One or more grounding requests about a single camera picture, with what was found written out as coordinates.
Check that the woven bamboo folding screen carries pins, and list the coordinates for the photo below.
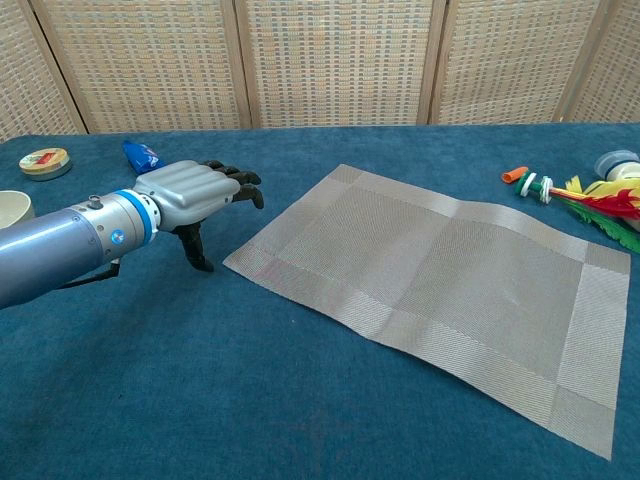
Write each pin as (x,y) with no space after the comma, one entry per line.
(340,60)

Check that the round tin with red label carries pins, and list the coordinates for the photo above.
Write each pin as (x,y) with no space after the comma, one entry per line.
(45,165)

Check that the blue snack packet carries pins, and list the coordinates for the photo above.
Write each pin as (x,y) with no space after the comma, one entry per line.
(140,155)

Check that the blue carpet table cover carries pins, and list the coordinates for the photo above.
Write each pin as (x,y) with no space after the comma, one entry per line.
(200,375)

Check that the mayonnaise squeeze bottle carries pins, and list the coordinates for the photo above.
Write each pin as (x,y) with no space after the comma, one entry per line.
(615,162)

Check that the grey woven placemat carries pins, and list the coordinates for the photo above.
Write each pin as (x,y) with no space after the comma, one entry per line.
(450,290)

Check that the colourful feather shuttlecock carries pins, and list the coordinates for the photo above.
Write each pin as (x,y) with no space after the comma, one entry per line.
(600,207)

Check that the white bowl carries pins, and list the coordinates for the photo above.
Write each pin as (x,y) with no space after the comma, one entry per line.
(12,207)

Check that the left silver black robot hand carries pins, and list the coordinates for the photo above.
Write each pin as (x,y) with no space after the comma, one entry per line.
(190,192)

